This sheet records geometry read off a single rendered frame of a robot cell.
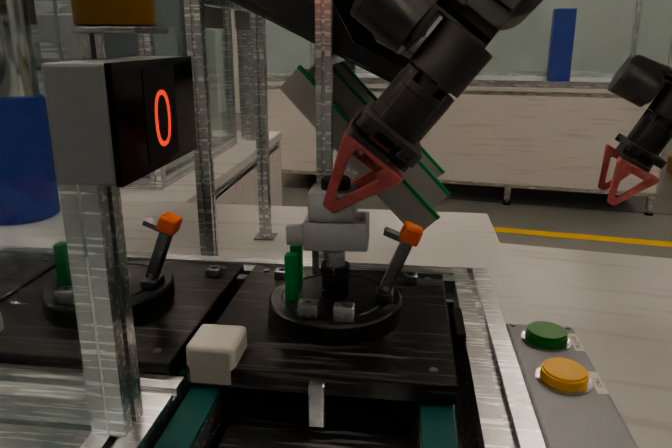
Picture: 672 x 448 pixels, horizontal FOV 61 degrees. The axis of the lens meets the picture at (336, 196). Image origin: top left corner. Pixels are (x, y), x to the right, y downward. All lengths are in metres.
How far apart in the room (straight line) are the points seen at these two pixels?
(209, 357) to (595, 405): 0.33
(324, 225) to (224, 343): 0.14
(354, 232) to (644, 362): 0.44
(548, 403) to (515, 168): 4.06
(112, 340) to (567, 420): 0.36
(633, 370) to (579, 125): 3.78
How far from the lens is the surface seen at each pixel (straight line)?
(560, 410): 0.53
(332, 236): 0.56
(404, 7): 0.53
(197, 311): 0.64
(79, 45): 0.40
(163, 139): 0.40
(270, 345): 0.57
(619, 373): 0.81
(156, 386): 0.55
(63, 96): 0.36
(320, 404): 0.52
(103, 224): 0.43
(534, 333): 0.61
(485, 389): 0.54
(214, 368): 0.54
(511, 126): 4.49
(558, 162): 4.56
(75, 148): 0.36
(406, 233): 0.57
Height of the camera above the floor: 1.25
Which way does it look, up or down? 16 degrees down
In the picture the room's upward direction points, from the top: straight up
